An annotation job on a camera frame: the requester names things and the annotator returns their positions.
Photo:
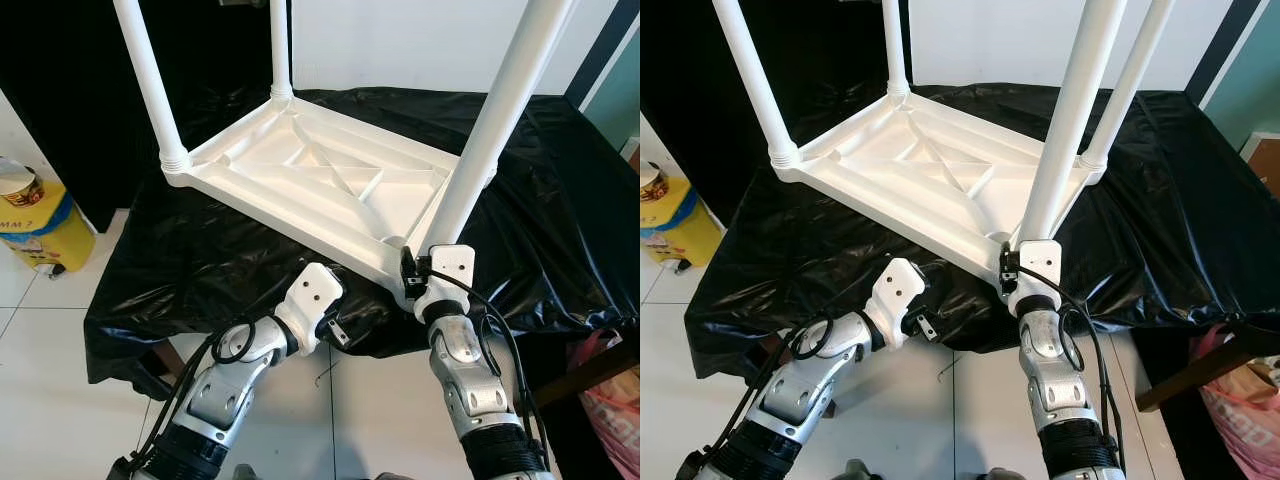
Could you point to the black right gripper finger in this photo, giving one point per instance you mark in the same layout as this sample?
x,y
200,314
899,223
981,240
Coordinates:
x,y
1006,258
409,260

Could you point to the white plastic table top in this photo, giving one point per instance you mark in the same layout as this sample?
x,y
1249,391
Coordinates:
x,y
320,175
930,165

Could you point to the dark grey robot right foot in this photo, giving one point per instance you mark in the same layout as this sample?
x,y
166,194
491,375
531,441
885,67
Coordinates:
x,y
1005,474
395,476

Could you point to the dark grey robot foot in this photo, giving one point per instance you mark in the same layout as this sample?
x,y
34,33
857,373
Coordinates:
x,y
1005,474
395,476
857,471
246,473

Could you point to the dark grey robot left foot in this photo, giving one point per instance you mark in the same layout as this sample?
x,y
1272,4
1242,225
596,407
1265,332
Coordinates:
x,y
246,473
857,471

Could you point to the black plastic table cover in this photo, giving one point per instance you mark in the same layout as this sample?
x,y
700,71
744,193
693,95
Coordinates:
x,y
1190,220
570,220

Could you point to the pink patterned bag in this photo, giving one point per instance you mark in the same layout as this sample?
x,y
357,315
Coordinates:
x,y
610,420
1240,410

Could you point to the brown cardboard box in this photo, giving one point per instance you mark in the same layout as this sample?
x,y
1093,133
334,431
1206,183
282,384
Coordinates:
x,y
1265,160
633,158

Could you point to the yellow storage box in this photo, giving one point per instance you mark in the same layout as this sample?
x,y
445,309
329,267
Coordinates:
x,y
685,235
50,240

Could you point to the white instant noodle cup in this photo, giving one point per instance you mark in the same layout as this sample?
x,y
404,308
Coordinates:
x,y
652,183
18,185

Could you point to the black door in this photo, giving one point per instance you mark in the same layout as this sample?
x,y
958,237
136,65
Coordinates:
x,y
680,80
60,80

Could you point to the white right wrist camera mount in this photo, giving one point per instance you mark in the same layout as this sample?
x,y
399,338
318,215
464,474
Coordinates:
x,y
450,268
1040,265

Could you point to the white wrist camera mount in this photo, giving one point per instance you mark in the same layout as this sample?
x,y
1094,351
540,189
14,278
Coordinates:
x,y
450,268
310,300
897,295
1040,265

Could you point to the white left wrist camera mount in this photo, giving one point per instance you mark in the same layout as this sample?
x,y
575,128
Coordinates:
x,y
310,300
897,295

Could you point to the dark door frame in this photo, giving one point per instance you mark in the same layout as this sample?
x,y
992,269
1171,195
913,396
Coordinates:
x,y
600,50
1220,50

